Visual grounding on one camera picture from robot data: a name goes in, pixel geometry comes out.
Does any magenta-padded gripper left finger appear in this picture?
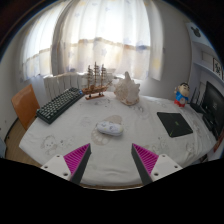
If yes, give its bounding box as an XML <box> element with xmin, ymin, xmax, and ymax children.
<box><xmin>40</xmin><ymin>142</ymin><xmax>92</xmax><ymax>185</ymax></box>

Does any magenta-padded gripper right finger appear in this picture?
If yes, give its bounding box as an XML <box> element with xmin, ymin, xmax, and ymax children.
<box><xmin>131</xmin><ymin>142</ymin><xmax>184</xmax><ymax>186</ymax></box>

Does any white cartoon-print computer mouse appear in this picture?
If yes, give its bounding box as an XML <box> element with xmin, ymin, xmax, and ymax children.
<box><xmin>96</xmin><ymin>120</ymin><xmax>124</xmax><ymax>137</ymax></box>

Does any black mouse pad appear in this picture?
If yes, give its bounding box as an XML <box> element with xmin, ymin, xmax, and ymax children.
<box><xmin>156</xmin><ymin>111</ymin><xmax>194</xmax><ymax>138</ymax></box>

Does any white printed tablecloth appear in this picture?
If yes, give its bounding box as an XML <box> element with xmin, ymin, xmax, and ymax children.
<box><xmin>18</xmin><ymin>91</ymin><xmax>218</xmax><ymax>188</ymax></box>

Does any black keyboard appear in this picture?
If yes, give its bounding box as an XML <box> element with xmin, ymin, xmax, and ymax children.
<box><xmin>35</xmin><ymin>86</ymin><xmax>85</xmax><ymax>125</ymax></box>

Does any large white conch shell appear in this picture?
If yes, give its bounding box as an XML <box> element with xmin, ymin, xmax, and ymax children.
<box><xmin>113</xmin><ymin>71</ymin><xmax>141</xmax><ymax>107</ymax></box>

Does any wooden model sailing ship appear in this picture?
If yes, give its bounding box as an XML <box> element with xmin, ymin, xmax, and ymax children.
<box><xmin>81</xmin><ymin>61</ymin><xmax>112</xmax><ymax>101</ymax></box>

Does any cartoon boy figurine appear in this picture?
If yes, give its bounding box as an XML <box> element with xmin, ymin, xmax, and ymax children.
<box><xmin>173</xmin><ymin>82</ymin><xmax>191</xmax><ymax>108</ymax></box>

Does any black router with antennas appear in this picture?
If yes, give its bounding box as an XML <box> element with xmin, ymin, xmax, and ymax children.
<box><xmin>189</xmin><ymin>86</ymin><xmax>208</xmax><ymax>114</ymax></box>

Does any orange wooden chair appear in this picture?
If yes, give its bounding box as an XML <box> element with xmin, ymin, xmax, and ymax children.
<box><xmin>11</xmin><ymin>83</ymin><xmax>41</xmax><ymax>131</ymax></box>

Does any white radiator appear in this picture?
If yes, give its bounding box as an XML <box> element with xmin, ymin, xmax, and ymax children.
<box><xmin>43</xmin><ymin>71</ymin><xmax>116</xmax><ymax>102</ymax></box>

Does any black monitor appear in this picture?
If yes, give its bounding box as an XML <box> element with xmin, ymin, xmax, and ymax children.
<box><xmin>200</xmin><ymin>80</ymin><xmax>224</xmax><ymax>141</ymax></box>

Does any white shelf unit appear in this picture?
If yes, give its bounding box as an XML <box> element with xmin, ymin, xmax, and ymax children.
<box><xmin>186</xmin><ymin>21</ymin><xmax>224</xmax><ymax>101</ymax></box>

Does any sheer white curtain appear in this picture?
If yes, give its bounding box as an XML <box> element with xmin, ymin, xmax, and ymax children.
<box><xmin>19</xmin><ymin>0</ymin><xmax>164</xmax><ymax>81</ymax></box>

